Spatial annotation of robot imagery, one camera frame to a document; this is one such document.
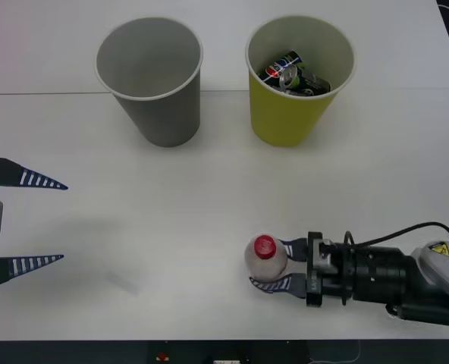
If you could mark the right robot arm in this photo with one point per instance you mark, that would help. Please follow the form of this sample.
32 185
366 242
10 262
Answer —
384 271

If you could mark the grey plastic waste bin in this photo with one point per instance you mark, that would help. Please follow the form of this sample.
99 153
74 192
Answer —
164 117

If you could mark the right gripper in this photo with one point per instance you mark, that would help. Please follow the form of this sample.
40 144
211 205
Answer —
332 282

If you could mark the blue and black drink can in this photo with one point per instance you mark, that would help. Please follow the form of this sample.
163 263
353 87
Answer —
281 65

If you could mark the yellow-green plastic waste bin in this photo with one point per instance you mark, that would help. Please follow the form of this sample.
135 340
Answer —
281 121

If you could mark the small bottle with red cap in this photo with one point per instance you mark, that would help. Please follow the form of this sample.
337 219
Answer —
265 261

